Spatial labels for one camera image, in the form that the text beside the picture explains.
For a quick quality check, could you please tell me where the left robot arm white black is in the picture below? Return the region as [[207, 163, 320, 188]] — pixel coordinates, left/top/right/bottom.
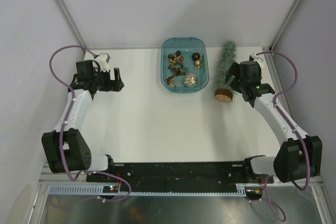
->
[[41, 54, 124, 182]]

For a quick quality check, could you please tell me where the clear plastic packet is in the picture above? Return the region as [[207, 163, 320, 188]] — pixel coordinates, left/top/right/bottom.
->
[[172, 77, 185, 88]]

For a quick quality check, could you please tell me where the small frosted christmas tree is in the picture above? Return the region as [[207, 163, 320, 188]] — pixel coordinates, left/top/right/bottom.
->
[[213, 40, 237, 103]]

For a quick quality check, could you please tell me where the large silver ribbed bauble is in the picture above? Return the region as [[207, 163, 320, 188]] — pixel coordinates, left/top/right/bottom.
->
[[184, 73, 198, 87]]

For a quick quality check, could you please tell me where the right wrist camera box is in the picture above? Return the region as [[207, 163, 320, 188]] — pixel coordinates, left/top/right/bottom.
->
[[249, 53, 265, 67]]

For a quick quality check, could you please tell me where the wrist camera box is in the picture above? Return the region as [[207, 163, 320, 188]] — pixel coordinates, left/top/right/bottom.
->
[[94, 53, 110, 72], [249, 53, 265, 67]]

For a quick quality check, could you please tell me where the frosted pine cone ornament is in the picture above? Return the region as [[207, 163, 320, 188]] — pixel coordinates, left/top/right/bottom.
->
[[176, 55, 184, 63]]

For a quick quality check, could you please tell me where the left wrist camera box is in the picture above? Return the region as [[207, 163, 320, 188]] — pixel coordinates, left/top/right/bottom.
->
[[94, 53, 110, 72]]

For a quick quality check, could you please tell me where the blue plastic tub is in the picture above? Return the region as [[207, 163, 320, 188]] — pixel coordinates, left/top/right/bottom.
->
[[161, 37, 209, 93]]

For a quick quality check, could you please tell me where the right aluminium frame post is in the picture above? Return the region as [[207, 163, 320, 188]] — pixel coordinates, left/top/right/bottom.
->
[[268, 0, 304, 49]]

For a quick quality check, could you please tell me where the small gold glitter bauble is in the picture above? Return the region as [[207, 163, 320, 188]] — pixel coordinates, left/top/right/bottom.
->
[[195, 60, 201, 69]]

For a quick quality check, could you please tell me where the aluminium frame post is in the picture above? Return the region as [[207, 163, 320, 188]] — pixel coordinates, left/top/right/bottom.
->
[[268, 0, 304, 49], [54, 0, 86, 47]]

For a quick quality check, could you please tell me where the gold bauble near packet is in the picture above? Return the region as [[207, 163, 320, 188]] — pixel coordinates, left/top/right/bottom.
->
[[168, 80, 176, 87]]

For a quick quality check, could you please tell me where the left aluminium frame post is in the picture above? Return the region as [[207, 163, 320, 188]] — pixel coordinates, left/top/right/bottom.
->
[[54, 0, 86, 47]]

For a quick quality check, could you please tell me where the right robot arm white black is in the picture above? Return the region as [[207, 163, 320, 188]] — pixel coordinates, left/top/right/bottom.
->
[[226, 61, 322, 183]]

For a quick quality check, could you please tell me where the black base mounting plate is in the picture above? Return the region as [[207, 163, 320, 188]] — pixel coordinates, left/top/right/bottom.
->
[[86, 161, 274, 193]]

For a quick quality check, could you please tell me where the dark red bauble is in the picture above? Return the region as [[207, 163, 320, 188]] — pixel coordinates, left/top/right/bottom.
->
[[192, 52, 201, 61]]

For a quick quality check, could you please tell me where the grey slotted cable duct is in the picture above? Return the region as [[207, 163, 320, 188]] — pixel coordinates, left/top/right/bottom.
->
[[47, 184, 246, 197]]

